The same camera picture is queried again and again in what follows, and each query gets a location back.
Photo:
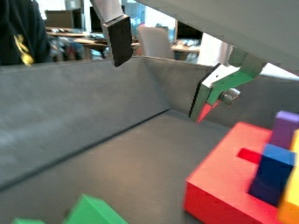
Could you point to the person in dark clothing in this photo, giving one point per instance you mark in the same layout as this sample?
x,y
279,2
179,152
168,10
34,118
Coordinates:
x,y
24,42

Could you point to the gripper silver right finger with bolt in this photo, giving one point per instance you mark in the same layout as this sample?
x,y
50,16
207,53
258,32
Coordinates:
x,y
218,85

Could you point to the left dark blue block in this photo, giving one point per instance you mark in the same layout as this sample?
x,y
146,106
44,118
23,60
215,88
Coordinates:
x,y
272,172

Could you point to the green bridge-shaped block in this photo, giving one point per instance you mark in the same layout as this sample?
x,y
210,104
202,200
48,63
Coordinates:
x,y
92,211

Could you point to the left purple block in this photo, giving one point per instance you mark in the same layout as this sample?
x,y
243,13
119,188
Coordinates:
x,y
284,126

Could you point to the background desk with clutter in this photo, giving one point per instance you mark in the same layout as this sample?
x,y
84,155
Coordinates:
x,y
71,44

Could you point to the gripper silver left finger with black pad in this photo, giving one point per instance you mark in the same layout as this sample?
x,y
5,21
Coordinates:
x,y
116,29

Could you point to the yellow long bar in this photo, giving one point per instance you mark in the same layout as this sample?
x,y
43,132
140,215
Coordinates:
x,y
288,206

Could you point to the red base board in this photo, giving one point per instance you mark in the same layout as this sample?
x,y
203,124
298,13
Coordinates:
x,y
216,193

